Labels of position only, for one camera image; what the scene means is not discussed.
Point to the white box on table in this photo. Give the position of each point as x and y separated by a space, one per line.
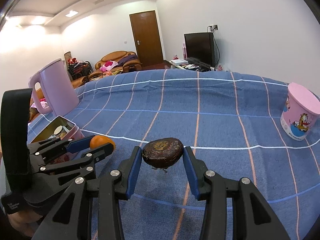
179 62

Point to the brown wooden door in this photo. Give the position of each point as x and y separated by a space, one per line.
147 38

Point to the dark brown wrinkled fruit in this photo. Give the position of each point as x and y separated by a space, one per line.
162 153

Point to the black television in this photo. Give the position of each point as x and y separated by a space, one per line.
200 47

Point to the pink floral cushion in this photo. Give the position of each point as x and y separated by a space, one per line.
108 66

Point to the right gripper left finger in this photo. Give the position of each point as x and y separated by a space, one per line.
70 217

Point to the orange tangerine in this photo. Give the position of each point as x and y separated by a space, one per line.
99 140

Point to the pink electric kettle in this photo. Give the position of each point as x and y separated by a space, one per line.
56 87

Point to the pink metal tin box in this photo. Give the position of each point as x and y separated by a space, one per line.
72 131

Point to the pink bottle by television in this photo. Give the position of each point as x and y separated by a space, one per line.
184 51

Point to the pink cartoon cup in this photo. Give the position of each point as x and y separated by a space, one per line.
300 113

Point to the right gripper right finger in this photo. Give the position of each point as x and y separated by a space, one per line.
253 218

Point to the wall socket with cable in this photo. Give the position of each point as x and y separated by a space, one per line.
213 29

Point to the brown leather sofa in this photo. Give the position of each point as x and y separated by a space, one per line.
127 62

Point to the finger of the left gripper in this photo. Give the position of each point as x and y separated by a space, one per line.
46 151
74 166

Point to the dark shelf with clutter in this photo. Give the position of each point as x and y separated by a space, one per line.
75 68

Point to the low tv table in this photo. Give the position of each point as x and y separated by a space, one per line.
196 65

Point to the left hand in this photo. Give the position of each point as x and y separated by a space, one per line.
23 220

